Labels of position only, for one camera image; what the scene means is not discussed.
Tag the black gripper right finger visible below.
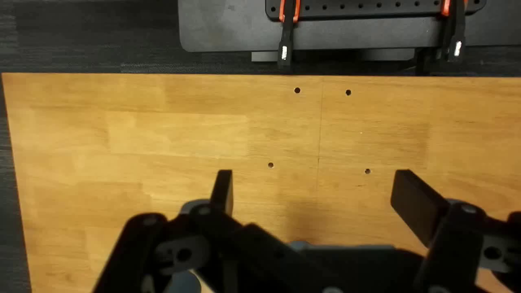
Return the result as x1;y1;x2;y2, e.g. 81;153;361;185
389;167;521;293

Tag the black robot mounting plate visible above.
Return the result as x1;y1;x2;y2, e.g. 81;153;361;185
177;0;521;54

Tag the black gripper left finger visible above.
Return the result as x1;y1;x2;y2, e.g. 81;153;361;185
91;167;348;293

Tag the black perforated metal bar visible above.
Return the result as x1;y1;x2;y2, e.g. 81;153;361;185
265;0;486;21

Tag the orange black bar clamp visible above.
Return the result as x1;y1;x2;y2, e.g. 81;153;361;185
438;0;469;62
275;0;304;67

